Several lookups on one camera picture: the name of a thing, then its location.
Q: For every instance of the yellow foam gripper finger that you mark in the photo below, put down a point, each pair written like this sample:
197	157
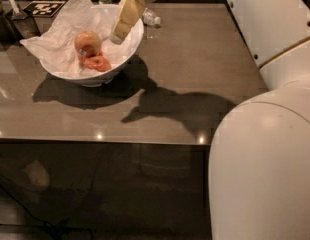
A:
129	14

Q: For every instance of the yellow-red apple with sticker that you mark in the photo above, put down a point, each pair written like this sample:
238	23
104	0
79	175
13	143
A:
87	43

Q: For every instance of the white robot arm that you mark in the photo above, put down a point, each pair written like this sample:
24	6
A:
259	169

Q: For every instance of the white bowl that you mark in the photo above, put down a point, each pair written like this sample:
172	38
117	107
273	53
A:
131	44

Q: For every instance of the red apple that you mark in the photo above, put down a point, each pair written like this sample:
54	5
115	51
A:
98	63

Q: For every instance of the clear plastic water bottle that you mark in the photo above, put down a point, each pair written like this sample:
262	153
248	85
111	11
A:
150	18

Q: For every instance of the white crumpled paper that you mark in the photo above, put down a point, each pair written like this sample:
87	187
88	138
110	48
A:
56	46

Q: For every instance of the black white marker tag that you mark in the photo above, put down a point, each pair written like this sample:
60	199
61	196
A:
44	8

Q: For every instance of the dark scoop with white handle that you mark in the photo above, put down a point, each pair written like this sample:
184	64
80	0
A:
23	21

